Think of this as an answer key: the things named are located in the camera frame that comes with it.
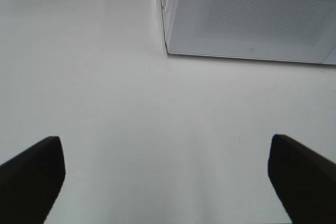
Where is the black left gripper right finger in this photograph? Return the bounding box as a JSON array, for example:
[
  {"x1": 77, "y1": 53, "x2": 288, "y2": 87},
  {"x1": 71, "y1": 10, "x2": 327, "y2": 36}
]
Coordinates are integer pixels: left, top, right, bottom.
[{"x1": 267, "y1": 134, "x2": 335, "y2": 223}]

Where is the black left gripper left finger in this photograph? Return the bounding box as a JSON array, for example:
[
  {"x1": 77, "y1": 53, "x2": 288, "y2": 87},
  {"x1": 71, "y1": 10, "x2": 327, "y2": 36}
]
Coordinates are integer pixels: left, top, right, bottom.
[{"x1": 1, "y1": 136, "x2": 66, "y2": 223}]

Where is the white microwave oven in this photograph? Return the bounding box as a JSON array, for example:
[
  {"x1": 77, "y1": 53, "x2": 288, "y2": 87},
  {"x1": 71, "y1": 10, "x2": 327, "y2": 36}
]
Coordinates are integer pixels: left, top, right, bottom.
[{"x1": 159, "y1": 0, "x2": 336, "y2": 66}]

